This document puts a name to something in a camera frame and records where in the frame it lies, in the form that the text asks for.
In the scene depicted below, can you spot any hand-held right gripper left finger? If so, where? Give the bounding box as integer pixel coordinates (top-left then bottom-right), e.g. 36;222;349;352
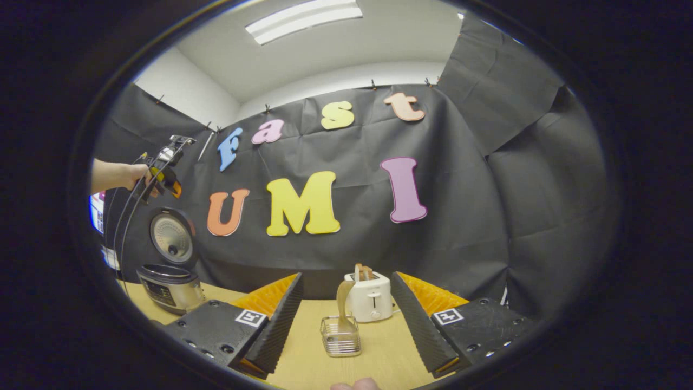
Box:
162;272;304;380

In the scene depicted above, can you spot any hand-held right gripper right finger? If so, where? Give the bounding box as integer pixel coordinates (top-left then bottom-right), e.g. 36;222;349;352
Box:
390;272;537;380

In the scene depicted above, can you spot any silver black rice cooker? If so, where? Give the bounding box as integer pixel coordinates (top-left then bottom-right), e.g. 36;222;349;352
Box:
135;207;206;316

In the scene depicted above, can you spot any wooden spoon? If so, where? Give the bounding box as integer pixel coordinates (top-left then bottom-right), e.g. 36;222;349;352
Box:
336;280;356;331

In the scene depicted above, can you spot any metal wire chopstick holder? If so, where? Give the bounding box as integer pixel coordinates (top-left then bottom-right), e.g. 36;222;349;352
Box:
320;316;362;358

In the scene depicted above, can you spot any white toaster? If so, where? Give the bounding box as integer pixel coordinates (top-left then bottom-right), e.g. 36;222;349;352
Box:
344;271;393;323

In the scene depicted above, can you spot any computer monitor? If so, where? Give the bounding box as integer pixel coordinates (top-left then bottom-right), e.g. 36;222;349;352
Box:
89;191;105;235

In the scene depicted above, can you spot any black backdrop cloth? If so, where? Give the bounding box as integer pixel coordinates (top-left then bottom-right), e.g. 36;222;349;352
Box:
92;14;610;320

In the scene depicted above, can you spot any ceiling light panel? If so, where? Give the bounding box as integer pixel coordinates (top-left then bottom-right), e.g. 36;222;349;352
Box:
245;0;363;46

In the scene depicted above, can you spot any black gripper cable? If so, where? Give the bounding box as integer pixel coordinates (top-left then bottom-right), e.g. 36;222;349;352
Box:
106;154;163;293

